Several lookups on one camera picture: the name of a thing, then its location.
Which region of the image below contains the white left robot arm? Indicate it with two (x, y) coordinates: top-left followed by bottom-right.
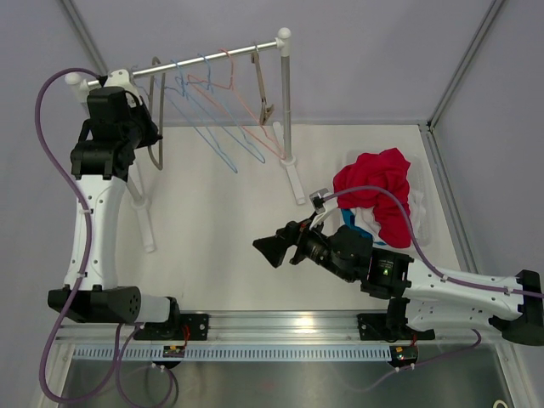
(48, 86), (182, 339)

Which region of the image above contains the white plastic basket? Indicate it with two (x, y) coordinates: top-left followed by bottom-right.
(339, 148), (434, 247)

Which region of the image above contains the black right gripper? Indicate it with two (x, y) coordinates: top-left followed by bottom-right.
(253, 211), (355, 282)

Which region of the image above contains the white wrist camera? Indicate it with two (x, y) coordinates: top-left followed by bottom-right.
(99, 69), (144, 108)
(309, 189), (338, 230)

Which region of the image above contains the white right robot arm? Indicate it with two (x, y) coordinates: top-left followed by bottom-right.
(253, 220), (543, 346)

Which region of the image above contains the blue t shirt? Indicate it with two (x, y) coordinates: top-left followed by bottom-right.
(341, 208), (386, 247)

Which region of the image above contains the aluminium mounting rail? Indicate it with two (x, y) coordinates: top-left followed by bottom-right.
(54, 309), (518, 344)

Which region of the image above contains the magenta t shirt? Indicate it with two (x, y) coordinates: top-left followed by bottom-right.
(331, 146), (416, 250)

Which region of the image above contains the pink wire hanger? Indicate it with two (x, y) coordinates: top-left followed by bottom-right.
(186, 48), (294, 161)

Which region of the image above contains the light blue hanger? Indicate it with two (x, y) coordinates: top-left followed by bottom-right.
(187, 54), (266, 164)
(165, 67), (239, 174)

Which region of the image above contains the clothes rack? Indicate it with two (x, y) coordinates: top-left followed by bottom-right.
(65, 27), (305, 252)

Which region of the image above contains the white slotted cable duct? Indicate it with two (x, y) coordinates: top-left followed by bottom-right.
(74, 344), (392, 363)

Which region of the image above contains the wooden clip hanger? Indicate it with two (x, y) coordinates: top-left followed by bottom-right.
(251, 42), (275, 126)

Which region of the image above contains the white t shirt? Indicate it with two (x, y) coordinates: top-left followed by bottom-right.
(351, 190), (412, 249)

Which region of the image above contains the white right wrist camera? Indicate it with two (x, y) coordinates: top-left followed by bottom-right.
(309, 189), (338, 230)

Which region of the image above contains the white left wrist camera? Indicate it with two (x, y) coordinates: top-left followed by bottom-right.
(99, 69), (144, 108)

